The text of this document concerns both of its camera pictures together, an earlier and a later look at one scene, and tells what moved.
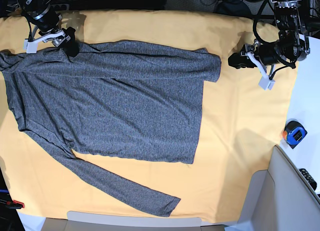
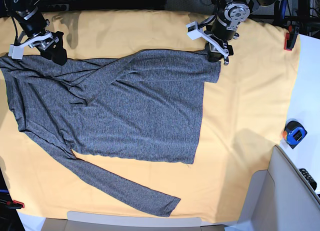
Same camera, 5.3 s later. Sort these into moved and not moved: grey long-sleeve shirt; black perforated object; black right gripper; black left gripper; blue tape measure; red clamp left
Moved: black right gripper; black left gripper; grey long-sleeve shirt
Not moved: red clamp left; blue tape measure; black perforated object
